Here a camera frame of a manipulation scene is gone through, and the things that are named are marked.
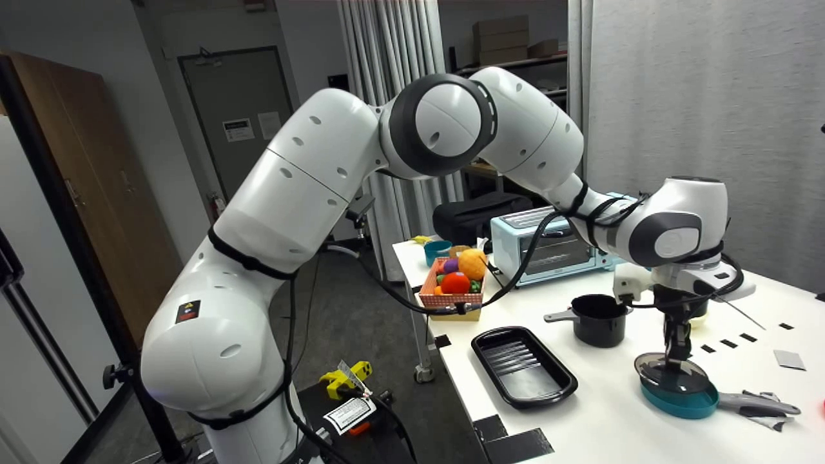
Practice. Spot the grey curtain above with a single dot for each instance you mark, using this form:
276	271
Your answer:
391	45

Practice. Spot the dark storage shelf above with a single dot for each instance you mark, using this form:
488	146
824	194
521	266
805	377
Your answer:
542	62

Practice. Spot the black pot grey handle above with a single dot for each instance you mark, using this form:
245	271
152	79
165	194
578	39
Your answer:
596	320

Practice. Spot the grey door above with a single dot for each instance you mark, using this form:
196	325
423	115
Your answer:
241	102

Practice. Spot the black rectangular tray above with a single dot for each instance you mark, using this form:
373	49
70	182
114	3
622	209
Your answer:
524	371

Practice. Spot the wooden crate of toy food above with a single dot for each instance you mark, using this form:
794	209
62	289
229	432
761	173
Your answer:
454	284

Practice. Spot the yellow clamp tool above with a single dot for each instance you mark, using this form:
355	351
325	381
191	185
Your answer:
343	377

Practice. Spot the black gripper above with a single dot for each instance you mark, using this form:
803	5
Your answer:
678	308

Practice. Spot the light blue toaster oven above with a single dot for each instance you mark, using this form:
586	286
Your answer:
560	250

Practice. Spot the teal cup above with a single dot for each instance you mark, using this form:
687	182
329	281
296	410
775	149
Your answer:
436	250

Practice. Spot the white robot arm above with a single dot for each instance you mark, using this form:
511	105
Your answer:
209	348

